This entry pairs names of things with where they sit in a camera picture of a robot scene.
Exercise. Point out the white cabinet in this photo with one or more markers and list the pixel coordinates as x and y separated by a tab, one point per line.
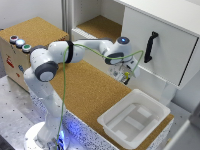
160	13

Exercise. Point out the wooden drawer box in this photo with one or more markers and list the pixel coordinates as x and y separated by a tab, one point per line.
30	36

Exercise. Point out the white sliding door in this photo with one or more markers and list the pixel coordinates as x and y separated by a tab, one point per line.
166	40

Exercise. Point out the green button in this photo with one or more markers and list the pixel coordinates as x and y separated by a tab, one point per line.
26	47

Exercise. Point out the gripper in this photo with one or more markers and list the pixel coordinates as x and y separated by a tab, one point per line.
120	70

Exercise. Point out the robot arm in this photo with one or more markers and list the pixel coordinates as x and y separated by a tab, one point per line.
60	52

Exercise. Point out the red button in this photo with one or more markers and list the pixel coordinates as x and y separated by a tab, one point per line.
14	38

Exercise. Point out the white plastic box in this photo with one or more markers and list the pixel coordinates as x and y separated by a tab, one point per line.
133	118

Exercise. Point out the blue button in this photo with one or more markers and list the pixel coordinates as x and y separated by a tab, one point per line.
20	42

